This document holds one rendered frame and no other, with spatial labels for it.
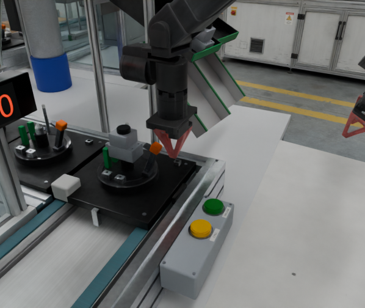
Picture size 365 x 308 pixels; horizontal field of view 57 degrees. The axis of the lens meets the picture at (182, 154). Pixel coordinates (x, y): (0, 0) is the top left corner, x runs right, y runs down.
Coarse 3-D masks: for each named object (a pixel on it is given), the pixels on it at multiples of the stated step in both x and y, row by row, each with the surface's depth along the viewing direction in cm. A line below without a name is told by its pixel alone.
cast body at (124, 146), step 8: (120, 128) 72; (128, 128) 72; (112, 136) 72; (120, 136) 71; (128, 136) 71; (136, 136) 74; (112, 144) 73; (120, 144) 72; (128, 144) 72; (136, 144) 74; (112, 152) 74; (120, 152) 73; (128, 152) 72; (136, 152) 73; (128, 160) 73
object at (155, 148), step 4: (144, 144) 72; (148, 144) 72; (152, 144) 70; (156, 144) 71; (160, 144) 71; (148, 148) 71; (152, 148) 70; (156, 148) 70; (160, 148) 70; (152, 152) 71; (156, 152) 70; (152, 156) 72; (148, 160) 73; (152, 160) 72; (148, 164) 73; (152, 164) 74; (148, 168) 74
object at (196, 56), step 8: (112, 0) 86; (120, 0) 85; (128, 0) 83; (136, 0) 82; (160, 0) 93; (168, 0) 91; (120, 8) 86; (128, 8) 84; (136, 8) 83; (160, 8) 94; (136, 16) 84; (144, 24) 84; (216, 40) 88; (208, 48) 83; (216, 48) 87; (184, 56) 81; (192, 56) 80; (200, 56) 82
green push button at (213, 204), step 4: (208, 200) 71; (212, 200) 71; (216, 200) 71; (204, 204) 70; (208, 204) 70; (212, 204) 70; (216, 204) 70; (220, 204) 70; (204, 208) 69; (208, 208) 69; (212, 208) 68; (216, 208) 68; (220, 208) 69; (208, 212) 69; (212, 212) 68; (216, 212) 68; (220, 212) 69
